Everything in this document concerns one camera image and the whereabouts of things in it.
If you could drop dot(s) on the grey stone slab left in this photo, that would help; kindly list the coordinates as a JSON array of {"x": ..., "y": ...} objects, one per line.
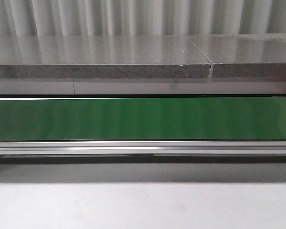
[{"x": 101, "y": 57}]

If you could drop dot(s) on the grey stone slab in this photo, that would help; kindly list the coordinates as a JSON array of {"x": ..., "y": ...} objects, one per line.
[
  {"x": 244, "y": 55},
  {"x": 101, "y": 57}
]

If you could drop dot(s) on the green conveyor belt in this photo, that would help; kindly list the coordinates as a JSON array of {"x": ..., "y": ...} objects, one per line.
[{"x": 210, "y": 118}]

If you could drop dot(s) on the grey stone slab right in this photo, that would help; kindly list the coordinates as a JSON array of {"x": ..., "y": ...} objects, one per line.
[{"x": 244, "y": 55}]

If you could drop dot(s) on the aluminium conveyor frame rail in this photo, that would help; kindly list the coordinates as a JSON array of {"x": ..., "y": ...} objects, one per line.
[{"x": 170, "y": 151}]

